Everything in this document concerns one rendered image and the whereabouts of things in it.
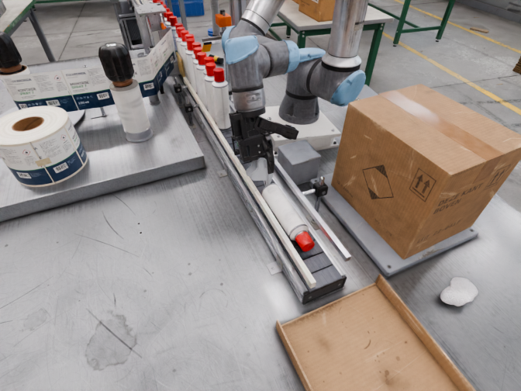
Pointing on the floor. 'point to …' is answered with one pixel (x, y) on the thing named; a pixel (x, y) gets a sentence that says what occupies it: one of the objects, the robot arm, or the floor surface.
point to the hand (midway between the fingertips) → (268, 181)
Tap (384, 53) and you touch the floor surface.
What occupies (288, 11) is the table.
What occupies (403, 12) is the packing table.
